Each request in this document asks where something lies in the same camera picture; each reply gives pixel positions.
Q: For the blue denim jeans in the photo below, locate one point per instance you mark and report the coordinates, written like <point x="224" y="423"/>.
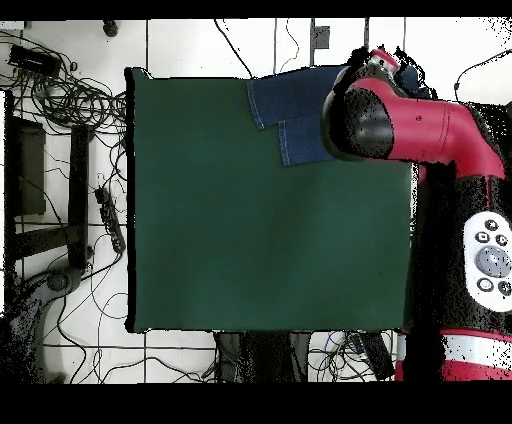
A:
<point x="296" y="100"/>

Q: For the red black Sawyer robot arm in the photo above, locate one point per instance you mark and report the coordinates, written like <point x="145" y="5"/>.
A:
<point x="428" y="128"/>

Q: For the small grey square plate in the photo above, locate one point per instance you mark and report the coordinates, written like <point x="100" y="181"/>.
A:
<point x="320" y="37"/>

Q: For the dark green table cloth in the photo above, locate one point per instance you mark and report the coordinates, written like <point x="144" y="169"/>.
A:
<point x="240" y="240"/>

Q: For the small round black object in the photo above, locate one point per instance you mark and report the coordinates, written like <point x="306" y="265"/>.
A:
<point x="110" y="28"/>

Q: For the black rectangular box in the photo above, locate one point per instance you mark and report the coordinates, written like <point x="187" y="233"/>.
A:
<point x="376" y="354"/>

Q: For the black power strip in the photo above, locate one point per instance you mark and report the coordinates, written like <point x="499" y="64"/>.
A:
<point x="110" y="220"/>

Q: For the black electronics box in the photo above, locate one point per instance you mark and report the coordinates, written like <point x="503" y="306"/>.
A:
<point x="34" y="60"/>

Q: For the grey black stand base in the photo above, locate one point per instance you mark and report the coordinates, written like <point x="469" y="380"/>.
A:
<point x="58" y="281"/>

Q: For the grey square floor frame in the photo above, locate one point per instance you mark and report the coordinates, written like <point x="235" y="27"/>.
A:
<point x="311" y="56"/>

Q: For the black metal frame stand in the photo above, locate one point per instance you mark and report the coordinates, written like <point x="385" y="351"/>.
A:
<point x="78" y="192"/>

